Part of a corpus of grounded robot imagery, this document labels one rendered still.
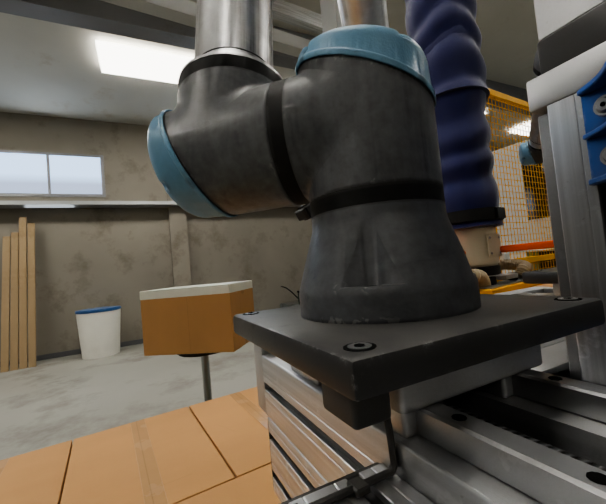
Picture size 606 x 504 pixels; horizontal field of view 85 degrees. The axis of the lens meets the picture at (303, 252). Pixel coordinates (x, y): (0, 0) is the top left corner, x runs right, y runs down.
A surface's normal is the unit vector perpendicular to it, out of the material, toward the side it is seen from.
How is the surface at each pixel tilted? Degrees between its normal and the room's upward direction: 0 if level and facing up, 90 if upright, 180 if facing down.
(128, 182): 90
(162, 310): 90
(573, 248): 90
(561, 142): 90
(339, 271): 72
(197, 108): 79
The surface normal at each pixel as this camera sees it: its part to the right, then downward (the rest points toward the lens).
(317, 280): -0.83, -0.25
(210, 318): -0.19, -0.03
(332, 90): -0.38, -0.12
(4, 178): 0.43, -0.08
